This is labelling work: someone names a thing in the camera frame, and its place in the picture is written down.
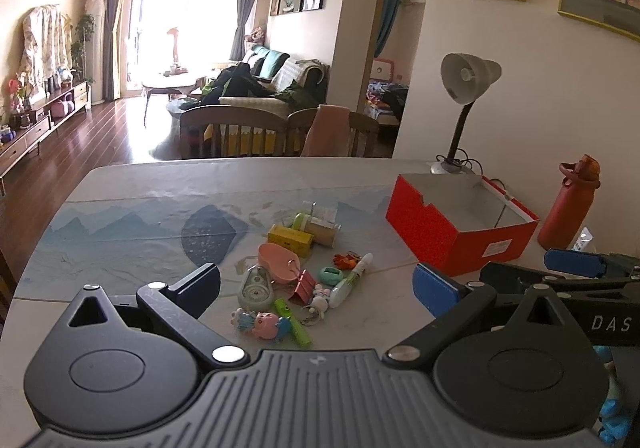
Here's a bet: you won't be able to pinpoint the white standing air conditioner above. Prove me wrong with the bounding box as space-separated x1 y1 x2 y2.
84 0 108 103

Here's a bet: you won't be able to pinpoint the white rabbit keychain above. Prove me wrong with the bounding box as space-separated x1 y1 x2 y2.
301 285 334 327

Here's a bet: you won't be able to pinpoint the red potted flowers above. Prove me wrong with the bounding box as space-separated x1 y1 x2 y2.
4 78 32 115

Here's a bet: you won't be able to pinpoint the green highlighter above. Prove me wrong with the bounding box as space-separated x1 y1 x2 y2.
273 298 312 349

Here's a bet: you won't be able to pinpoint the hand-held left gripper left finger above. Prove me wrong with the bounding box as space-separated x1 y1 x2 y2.
65 263 251 371

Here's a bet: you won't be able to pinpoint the grey curtain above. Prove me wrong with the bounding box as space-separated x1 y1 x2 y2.
229 0 268 62
102 0 128 103

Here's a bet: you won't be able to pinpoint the white green glue pen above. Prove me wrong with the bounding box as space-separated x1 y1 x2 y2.
327 253 375 309

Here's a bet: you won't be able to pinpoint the wooden chair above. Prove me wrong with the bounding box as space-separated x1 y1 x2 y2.
179 105 296 159
286 108 381 159

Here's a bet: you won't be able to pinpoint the blue turtle keychain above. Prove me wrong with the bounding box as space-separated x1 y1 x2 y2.
231 308 257 336

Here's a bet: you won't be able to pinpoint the white blue printed packet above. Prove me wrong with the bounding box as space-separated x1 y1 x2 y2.
572 226 598 253

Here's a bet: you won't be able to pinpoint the hanging floral clothes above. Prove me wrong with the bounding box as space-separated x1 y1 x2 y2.
20 5 73 98

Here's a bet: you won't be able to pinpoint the white box with red trim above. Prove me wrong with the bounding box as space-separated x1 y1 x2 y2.
385 173 541 277

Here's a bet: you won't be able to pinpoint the sofa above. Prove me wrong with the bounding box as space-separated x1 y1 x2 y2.
197 46 331 129

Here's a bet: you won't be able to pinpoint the blue printed table mat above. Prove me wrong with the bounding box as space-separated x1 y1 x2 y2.
15 190 551 301

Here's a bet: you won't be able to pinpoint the grey desk lamp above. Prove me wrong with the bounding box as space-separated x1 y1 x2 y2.
430 52 502 175

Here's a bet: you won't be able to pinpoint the pink binder clip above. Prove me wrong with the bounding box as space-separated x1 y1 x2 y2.
299 270 322 295
286 277 313 306

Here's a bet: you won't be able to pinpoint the green potted plant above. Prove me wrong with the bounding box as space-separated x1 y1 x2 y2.
70 14 96 83

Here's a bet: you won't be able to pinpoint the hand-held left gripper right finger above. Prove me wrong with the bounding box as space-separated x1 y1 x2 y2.
384 262 593 365

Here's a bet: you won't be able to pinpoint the green lid jar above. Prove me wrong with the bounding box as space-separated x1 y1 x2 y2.
291 212 342 247

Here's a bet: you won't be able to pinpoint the black lamp cable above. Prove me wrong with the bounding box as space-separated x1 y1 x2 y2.
437 154 516 201

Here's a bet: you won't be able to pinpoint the blue bedroom curtain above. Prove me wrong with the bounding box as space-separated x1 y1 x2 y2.
375 0 405 61

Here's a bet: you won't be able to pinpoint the small yellow box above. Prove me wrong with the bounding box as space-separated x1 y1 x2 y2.
267 224 315 257

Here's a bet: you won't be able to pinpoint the pink pig keychain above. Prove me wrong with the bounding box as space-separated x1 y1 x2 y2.
254 312 291 344

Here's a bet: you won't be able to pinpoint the red water bottle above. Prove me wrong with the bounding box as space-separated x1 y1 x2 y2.
537 154 601 251

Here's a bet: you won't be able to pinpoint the pink cloth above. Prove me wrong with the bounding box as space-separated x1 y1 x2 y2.
301 104 351 157

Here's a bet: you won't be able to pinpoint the teal cushion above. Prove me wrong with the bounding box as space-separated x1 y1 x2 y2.
252 48 291 78

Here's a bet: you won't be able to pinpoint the coffee table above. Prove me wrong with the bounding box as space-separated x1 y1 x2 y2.
142 72 208 129

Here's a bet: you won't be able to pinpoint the dark clothes pile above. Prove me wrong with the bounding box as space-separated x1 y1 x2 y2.
200 62 273 106

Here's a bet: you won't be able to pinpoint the wooden TV cabinet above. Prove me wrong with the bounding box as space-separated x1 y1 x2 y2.
0 80 93 196

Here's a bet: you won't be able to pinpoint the bed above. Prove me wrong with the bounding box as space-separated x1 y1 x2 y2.
365 80 408 129

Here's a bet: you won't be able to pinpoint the person's right forearm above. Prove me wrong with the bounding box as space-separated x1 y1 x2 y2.
595 345 632 446

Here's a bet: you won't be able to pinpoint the plaid blanket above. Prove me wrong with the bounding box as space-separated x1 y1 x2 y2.
272 58 326 88

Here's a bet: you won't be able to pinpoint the white green correction tape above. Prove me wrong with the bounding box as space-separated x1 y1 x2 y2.
237 265 275 311

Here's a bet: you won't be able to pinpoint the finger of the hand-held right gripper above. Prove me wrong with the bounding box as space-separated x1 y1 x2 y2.
479 262 640 305
544 249 640 280

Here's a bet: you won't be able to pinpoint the clear bottle silver lid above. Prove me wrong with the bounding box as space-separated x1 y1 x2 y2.
301 201 337 225

